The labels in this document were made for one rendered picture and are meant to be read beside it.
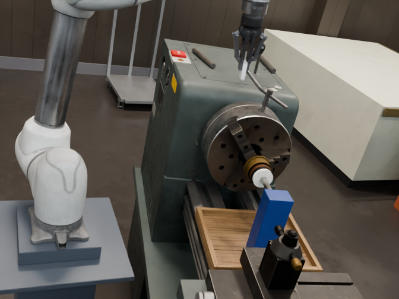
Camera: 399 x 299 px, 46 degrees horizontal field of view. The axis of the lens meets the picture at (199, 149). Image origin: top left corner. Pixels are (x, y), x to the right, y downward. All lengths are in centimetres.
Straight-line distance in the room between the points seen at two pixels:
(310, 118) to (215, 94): 287
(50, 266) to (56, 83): 57
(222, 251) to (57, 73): 76
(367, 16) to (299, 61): 191
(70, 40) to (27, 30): 351
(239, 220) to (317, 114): 288
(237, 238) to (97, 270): 47
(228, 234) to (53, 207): 57
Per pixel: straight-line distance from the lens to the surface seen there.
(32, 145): 163
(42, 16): 500
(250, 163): 160
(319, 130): 445
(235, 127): 162
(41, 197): 152
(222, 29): 548
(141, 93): 462
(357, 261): 333
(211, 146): 164
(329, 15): 585
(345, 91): 420
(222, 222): 165
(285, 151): 172
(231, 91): 177
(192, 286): 133
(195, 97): 172
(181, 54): 199
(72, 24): 151
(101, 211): 182
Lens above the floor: 183
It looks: 27 degrees down
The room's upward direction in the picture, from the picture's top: 13 degrees clockwise
